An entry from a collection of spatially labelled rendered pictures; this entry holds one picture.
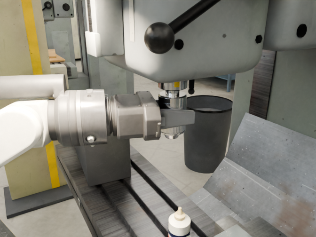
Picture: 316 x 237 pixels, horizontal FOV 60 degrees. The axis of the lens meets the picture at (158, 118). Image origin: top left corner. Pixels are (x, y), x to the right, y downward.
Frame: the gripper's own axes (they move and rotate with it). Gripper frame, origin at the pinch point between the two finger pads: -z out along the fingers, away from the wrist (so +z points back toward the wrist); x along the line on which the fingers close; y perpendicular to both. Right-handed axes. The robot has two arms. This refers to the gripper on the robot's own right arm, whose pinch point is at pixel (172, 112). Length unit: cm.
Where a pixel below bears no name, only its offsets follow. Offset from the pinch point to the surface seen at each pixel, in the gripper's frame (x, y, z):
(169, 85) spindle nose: -2.1, -5.3, 1.2
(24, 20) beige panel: 162, -10, 59
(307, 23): -6.7, -14.5, -17.3
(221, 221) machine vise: -8.7, 16.6, -6.8
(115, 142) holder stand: 23.3, 16.1, 8.9
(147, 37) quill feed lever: -15.9, -13.4, 6.8
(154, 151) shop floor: 215, 123, -39
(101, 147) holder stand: 22.5, 16.7, 12.4
